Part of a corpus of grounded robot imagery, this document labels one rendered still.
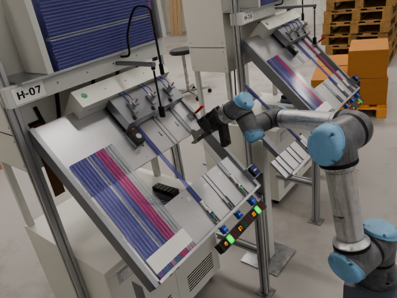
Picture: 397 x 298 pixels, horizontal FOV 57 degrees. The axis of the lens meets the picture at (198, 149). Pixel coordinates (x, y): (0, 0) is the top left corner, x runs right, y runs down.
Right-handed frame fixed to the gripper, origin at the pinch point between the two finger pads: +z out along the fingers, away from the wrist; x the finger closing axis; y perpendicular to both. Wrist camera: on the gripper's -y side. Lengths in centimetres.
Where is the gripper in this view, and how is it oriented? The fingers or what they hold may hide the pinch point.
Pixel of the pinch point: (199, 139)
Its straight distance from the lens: 164.9
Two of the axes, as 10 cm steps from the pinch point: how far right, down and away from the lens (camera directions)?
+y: -5.7, -8.2, 0.0
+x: -6.1, 4.2, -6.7
